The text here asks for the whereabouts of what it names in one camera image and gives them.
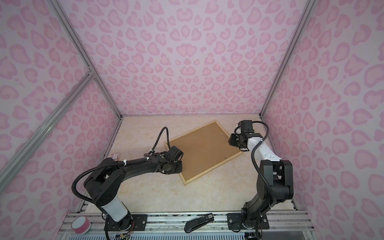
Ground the brown frame backing board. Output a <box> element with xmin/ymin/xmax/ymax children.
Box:
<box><xmin>170</xmin><ymin>120</ymin><xmax>243</xmax><ymax>185</ymax></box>

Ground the light wooden picture frame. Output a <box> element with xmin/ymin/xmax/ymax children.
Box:
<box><xmin>163</xmin><ymin>119</ymin><xmax>244</xmax><ymax>186</ymax></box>

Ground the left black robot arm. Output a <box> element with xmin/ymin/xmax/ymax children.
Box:
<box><xmin>83</xmin><ymin>146</ymin><xmax>184</xmax><ymax>231</ymax></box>

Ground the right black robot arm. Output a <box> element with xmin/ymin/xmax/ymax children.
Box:
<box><xmin>229</xmin><ymin>120</ymin><xmax>294</xmax><ymax>229</ymax></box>

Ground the small clear pin box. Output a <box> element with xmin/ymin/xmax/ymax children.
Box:
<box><xmin>109</xmin><ymin>154</ymin><xmax>120</xmax><ymax>161</ymax></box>

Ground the black stapler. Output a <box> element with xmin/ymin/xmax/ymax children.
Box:
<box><xmin>184</xmin><ymin>213</ymin><xmax>215</xmax><ymax>234</ymax></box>

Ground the pink white tape roll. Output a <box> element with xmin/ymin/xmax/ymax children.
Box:
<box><xmin>71</xmin><ymin>216</ymin><xmax>91</xmax><ymax>235</ymax></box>

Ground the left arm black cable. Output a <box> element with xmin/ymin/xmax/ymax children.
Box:
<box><xmin>71</xmin><ymin>126</ymin><xmax>172</xmax><ymax>205</ymax></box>

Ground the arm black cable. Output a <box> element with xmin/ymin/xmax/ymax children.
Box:
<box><xmin>71</xmin><ymin>126</ymin><xmax>172</xmax><ymax>205</ymax></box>
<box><xmin>250</xmin><ymin>120</ymin><xmax>277</xmax><ymax>208</ymax></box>

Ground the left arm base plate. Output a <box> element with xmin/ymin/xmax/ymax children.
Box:
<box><xmin>104</xmin><ymin>214</ymin><xmax>148</xmax><ymax>232</ymax></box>

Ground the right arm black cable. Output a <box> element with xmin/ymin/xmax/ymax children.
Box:
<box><xmin>250</xmin><ymin>120</ymin><xmax>277</xmax><ymax>208</ymax></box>

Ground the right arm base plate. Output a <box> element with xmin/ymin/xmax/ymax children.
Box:
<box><xmin>226</xmin><ymin>213</ymin><xmax>270</xmax><ymax>232</ymax></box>

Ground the aluminium mounting rail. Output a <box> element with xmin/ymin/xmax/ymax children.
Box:
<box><xmin>56</xmin><ymin>210</ymin><xmax>318</xmax><ymax>240</ymax></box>

